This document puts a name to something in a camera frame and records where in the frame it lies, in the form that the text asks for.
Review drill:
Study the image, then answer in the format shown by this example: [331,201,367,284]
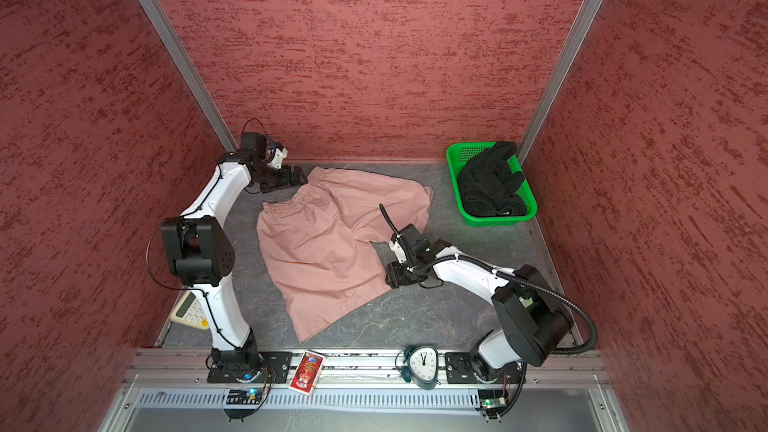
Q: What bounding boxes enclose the pink shorts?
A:
[257,167,433,342]

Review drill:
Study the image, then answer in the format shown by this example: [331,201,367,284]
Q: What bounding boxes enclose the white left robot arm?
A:
[156,144,306,384]

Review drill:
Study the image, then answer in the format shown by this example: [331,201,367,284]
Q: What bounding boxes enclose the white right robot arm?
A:
[386,239,573,382]

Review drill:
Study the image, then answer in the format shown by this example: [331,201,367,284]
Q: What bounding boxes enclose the black shorts in basket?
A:
[457,141,528,218]

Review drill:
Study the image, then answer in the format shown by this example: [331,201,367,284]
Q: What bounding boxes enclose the dark green alarm clock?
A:
[395,345,439,390]

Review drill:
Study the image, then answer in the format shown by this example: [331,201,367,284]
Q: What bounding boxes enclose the red card pack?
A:
[289,351,326,395]

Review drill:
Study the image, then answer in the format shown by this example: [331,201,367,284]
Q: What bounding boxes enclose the green plastic basket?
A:
[446,141,538,227]

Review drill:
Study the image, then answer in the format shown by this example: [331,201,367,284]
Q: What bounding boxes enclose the right controller board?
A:
[477,389,509,421]

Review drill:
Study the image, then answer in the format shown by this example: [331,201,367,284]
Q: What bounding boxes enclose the controller board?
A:
[477,389,509,421]
[223,389,264,422]

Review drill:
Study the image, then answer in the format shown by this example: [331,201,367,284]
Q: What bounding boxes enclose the cream calculator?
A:
[169,291,209,330]

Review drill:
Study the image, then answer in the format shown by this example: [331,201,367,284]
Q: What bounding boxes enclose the left controller board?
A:
[223,389,264,422]

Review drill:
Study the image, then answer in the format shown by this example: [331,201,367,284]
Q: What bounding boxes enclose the black corrugated cable hose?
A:
[378,203,599,355]

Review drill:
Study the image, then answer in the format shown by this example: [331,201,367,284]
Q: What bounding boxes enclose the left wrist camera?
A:
[240,132,288,170]

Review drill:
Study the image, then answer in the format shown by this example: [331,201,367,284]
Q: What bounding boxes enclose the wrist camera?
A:
[389,224,431,266]
[240,132,288,170]

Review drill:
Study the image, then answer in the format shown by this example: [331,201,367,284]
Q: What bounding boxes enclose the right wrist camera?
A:
[389,224,431,266]

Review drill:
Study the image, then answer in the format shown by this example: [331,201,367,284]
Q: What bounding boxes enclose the aluminium front rail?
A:
[123,348,613,389]

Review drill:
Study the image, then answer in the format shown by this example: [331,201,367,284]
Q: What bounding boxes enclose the aluminium corner post left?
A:
[138,0,237,152]

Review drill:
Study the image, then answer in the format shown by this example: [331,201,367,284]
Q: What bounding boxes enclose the aluminium corner post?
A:
[138,0,237,152]
[517,0,604,164]

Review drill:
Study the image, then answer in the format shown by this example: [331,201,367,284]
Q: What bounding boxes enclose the aluminium corner post right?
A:
[517,0,604,164]

